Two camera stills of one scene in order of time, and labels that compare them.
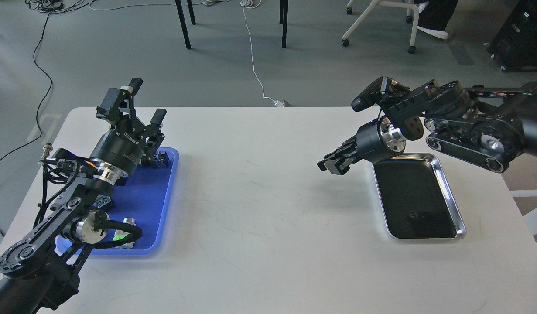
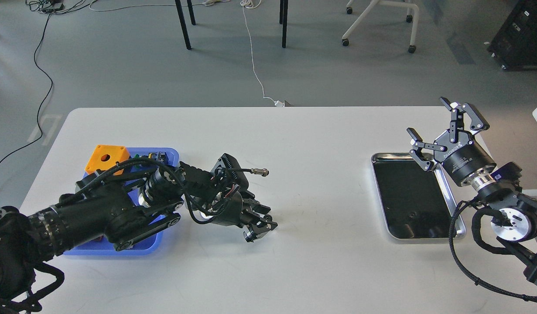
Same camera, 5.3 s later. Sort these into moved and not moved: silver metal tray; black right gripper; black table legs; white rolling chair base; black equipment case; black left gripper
Moved: black right gripper; black left gripper
Not moved: black equipment case; silver metal tray; white rolling chair base; black table legs
